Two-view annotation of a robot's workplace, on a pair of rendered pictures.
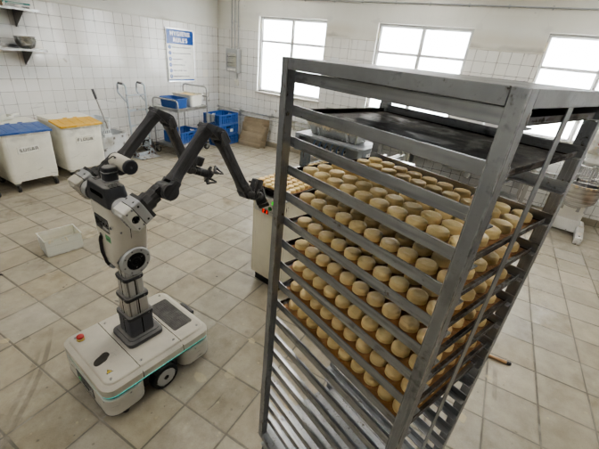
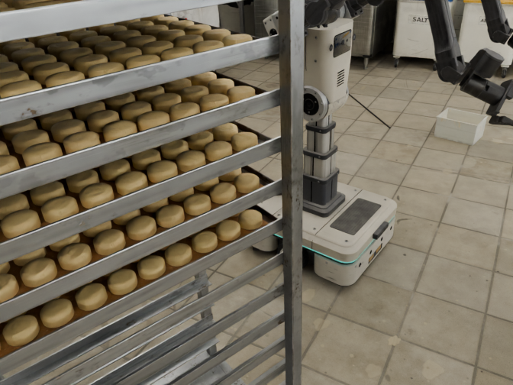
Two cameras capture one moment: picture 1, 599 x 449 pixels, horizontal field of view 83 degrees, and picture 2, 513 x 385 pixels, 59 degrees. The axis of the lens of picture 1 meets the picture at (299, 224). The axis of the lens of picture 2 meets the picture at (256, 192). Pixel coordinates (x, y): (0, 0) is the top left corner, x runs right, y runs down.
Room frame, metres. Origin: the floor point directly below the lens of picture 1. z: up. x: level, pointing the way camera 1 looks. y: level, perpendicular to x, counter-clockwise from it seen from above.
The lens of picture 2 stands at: (1.31, -1.02, 1.50)
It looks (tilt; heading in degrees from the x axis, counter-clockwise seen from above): 32 degrees down; 94
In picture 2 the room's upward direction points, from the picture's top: 3 degrees counter-clockwise
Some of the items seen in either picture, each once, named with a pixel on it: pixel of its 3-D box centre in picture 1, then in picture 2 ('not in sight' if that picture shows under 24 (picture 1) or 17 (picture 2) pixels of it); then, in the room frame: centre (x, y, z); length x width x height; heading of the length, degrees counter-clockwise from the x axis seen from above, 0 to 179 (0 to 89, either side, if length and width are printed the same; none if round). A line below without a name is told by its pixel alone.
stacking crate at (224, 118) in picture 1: (221, 118); not in sight; (6.99, 1.79, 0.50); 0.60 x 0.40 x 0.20; 155
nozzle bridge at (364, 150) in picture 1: (335, 157); not in sight; (3.07, -0.26, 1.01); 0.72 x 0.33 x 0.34; 53
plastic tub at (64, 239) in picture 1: (61, 240); (459, 126); (2.64, 2.18, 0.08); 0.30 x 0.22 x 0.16; 141
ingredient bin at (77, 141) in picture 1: (74, 144); not in sight; (4.58, 3.23, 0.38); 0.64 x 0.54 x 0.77; 60
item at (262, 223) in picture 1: (293, 227); not in sight; (2.67, 0.04, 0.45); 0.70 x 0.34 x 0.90; 143
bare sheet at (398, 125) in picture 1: (422, 131); not in sight; (0.94, -0.30, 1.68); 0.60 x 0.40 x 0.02; 40
